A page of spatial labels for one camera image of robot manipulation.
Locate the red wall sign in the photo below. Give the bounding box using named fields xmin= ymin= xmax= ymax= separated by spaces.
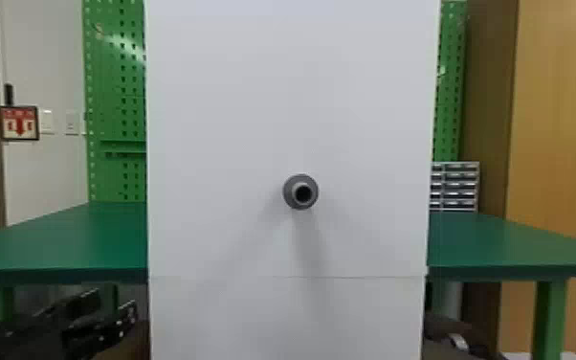
xmin=0 ymin=104 xmax=41 ymax=143

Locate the wooden cupboard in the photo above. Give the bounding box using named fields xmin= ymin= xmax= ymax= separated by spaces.
xmin=462 ymin=0 xmax=576 ymax=360

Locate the white light switch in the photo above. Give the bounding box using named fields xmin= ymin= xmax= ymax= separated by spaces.
xmin=64 ymin=109 xmax=81 ymax=136
xmin=39 ymin=108 xmax=56 ymax=135

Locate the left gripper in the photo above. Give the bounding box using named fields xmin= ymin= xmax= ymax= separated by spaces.
xmin=0 ymin=288 xmax=140 ymax=360

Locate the white drawer cabinet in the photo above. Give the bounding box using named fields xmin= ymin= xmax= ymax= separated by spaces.
xmin=429 ymin=161 xmax=480 ymax=213

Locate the white panel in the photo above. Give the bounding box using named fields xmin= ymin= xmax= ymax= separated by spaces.
xmin=144 ymin=0 xmax=442 ymax=360

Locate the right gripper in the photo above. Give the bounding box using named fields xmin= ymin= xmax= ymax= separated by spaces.
xmin=422 ymin=312 xmax=501 ymax=360

